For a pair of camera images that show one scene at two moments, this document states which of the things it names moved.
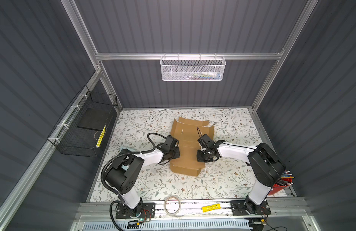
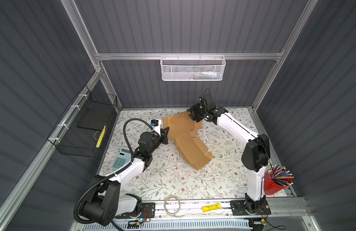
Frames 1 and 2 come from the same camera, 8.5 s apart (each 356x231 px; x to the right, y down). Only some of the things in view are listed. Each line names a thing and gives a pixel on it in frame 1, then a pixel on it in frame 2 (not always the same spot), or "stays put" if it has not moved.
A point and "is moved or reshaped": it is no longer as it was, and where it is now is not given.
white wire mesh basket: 192,68 stays put
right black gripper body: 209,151 -> 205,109
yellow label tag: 211,207 stays put
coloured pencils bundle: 286,178 stays put
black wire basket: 80,131 stays put
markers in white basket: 207,75 stays put
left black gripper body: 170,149 -> 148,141
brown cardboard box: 187,131 is moved or reshaped
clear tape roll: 176,214 stays put
